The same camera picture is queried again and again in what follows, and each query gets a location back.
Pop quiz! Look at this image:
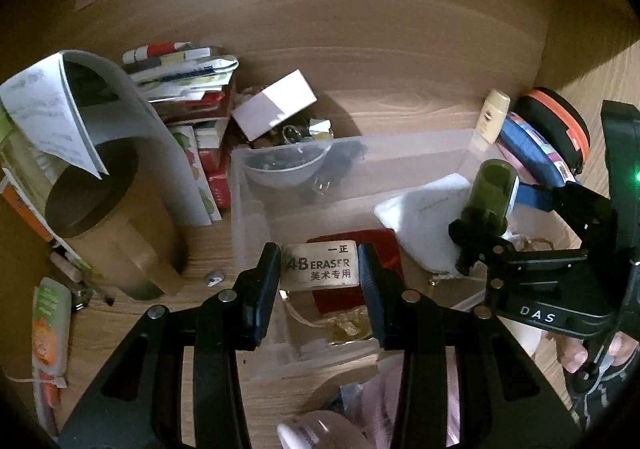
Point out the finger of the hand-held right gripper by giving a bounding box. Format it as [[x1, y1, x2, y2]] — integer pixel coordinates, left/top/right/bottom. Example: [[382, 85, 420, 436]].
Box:
[[517, 181, 619, 256], [448, 214, 590, 291]]

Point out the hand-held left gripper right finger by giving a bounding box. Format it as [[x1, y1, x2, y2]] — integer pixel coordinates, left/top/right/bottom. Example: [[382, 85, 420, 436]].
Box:
[[356, 243, 583, 449]]

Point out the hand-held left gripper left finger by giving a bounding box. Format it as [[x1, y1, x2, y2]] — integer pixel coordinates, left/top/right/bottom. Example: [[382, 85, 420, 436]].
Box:
[[59, 243, 282, 449]]

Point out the dark green bottle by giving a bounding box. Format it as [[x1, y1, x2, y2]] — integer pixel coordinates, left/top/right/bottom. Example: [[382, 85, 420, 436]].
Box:
[[459, 159, 521, 235]]

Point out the white rectangular eraser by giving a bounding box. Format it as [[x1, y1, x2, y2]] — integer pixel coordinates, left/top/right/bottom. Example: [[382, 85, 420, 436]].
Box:
[[281, 240, 361, 291]]

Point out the clear plastic container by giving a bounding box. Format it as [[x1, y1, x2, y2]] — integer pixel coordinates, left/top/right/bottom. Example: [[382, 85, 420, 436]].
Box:
[[229, 128, 506, 382]]

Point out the person's right hand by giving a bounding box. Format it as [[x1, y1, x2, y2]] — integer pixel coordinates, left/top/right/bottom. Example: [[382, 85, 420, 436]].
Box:
[[559, 331, 640, 375]]

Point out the red pouch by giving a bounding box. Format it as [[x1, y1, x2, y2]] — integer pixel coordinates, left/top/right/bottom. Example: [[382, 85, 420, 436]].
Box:
[[306, 228, 405, 315]]

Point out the gold wrapper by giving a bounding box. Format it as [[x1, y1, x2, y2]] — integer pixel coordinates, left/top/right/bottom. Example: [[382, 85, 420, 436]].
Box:
[[280, 289, 381, 345]]

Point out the white pouch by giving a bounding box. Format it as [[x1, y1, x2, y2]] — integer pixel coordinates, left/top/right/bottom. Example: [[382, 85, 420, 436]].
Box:
[[374, 173, 516, 280]]

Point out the blue case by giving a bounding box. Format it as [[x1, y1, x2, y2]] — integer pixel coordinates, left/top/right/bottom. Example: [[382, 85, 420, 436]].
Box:
[[495, 111, 576, 190]]

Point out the orange and black case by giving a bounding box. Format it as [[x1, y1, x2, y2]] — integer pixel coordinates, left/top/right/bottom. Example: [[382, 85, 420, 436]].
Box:
[[515, 87, 592, 174]]

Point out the white bowl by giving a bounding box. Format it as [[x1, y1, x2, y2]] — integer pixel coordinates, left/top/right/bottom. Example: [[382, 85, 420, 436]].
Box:
[[242, 141, 331, 190]]

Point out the small cream bottle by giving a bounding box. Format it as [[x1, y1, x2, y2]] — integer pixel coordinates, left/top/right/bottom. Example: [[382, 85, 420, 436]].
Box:
[[474, 89, 512, 144]]

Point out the black plug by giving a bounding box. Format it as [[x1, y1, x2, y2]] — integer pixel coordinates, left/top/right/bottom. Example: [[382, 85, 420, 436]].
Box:
[[300, 139, 368, 204]]

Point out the brown pitcher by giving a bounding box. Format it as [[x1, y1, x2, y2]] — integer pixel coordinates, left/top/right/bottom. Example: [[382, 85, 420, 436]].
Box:
[[44, 139, 188, 301]]

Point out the bunch of keys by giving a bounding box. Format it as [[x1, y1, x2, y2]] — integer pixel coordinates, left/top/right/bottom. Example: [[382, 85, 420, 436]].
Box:
[[250, 116, 333, 150]]

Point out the white cardboard box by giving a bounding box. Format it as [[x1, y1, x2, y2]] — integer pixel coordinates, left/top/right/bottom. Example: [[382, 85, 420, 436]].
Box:
[[231, 69, 318, 142]]

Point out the orange and green tube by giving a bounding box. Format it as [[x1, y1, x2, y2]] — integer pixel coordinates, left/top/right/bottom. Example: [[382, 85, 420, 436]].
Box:
[[31, 277, 73, 435]]

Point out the stack of books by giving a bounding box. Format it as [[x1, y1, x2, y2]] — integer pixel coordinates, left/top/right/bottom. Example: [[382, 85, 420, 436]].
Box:
[[122, 43, 240, 222]]

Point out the orange box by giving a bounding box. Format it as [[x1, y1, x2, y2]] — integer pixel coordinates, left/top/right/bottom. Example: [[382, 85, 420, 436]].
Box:
[[0, 176, 61, 250]]

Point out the open white booklet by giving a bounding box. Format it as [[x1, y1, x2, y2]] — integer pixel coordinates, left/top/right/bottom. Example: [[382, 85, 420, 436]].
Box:
[[0, 50, 213, 229]]

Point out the beaded bracelet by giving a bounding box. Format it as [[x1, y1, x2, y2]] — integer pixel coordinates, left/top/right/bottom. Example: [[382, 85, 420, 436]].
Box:
[[515, 235, 556, 255]]

